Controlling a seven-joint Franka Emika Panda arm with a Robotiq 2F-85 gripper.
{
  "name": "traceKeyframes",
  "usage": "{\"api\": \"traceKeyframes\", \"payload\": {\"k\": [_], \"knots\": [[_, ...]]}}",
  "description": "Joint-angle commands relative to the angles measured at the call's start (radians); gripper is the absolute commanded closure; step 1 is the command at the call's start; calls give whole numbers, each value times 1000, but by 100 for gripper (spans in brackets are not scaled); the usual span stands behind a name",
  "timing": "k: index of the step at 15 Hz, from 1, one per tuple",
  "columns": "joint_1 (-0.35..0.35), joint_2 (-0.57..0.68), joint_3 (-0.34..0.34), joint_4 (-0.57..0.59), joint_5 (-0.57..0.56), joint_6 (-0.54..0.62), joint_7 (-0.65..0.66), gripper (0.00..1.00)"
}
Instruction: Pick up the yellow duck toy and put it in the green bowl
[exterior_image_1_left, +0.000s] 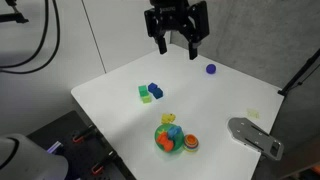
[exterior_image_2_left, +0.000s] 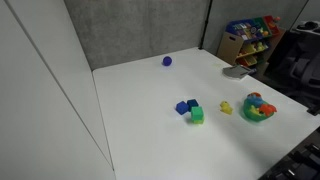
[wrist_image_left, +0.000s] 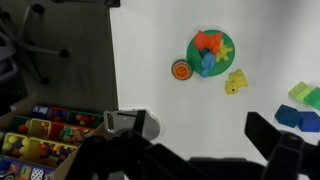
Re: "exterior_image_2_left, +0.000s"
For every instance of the yellow duck toy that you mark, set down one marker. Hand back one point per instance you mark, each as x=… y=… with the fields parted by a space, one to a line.
x=226 y=108

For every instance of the green bowl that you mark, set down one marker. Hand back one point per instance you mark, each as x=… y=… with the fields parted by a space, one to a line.
x=257 y=103

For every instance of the yellow toy in bowl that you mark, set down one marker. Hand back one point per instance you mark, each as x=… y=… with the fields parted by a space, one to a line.
x=254 y=110

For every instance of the toy storage shelf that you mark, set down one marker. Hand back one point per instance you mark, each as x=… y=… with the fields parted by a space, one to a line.
x=250 y=42

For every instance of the orange toy in bowl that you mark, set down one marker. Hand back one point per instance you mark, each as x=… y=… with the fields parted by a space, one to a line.
x=267 y=109

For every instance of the blue cube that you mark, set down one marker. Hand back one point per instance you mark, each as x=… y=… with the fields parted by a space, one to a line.
x=182 y=107

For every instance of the purple ball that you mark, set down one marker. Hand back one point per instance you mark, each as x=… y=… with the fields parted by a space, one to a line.
x=167 y=61

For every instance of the dark teal cube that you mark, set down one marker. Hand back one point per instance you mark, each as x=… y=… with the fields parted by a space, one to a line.
x=192 y=103

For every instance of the green block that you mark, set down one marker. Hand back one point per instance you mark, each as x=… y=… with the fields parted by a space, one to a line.
x=197 y=115

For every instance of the black vertical pole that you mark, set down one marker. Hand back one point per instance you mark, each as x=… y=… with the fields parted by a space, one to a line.
x=206 y=21

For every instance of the grey metal plate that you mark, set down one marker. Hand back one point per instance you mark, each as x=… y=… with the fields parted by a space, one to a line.
x=237 y=72

